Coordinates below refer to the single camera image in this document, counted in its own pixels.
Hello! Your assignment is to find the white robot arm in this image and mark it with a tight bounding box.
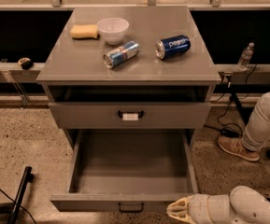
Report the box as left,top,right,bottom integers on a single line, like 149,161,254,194
166,186,270,224

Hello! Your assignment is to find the grey open bottom drawer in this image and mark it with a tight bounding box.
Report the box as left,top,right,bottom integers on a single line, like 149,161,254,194
50,129,199,213

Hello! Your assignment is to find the grey middle drawer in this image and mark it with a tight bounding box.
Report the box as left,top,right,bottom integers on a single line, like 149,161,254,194
50,102,210,129

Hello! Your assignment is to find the grey drawer cabinet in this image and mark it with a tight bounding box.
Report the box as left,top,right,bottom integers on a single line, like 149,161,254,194
37,6,220,144

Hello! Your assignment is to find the tan sneaker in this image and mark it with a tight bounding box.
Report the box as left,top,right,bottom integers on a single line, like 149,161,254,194
217,136,260,162

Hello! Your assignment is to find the person's leg in beige trousers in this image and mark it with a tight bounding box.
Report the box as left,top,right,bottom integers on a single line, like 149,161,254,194
242,92,270,151

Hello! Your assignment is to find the black tripod stand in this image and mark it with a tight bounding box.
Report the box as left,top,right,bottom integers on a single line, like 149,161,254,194
222,72,244,117

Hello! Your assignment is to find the black metal stand leg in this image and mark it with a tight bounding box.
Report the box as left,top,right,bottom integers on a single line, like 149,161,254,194
7,166,34,224

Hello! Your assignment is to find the clear plastic water bottle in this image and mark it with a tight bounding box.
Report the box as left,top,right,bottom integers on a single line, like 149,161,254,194
237,42,254,71

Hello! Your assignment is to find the blue pepsi can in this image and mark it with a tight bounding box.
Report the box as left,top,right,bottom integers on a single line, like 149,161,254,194
155,35,191,60

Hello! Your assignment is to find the silver blue energy drink can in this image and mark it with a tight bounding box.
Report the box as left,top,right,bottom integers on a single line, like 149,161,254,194
103,41,140,69

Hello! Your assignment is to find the white plastic bowl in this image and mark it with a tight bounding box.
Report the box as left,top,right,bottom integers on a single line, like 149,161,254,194
96,18,129,45

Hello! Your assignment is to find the yellow sponge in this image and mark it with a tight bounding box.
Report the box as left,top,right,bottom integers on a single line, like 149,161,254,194
70,24,98,39

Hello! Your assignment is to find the black yellow tape measure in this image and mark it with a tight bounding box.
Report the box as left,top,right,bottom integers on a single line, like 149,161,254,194
18,58,34,70

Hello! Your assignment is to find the black power adapter with cable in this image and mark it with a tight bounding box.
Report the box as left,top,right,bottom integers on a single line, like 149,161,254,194
206,89,249,138

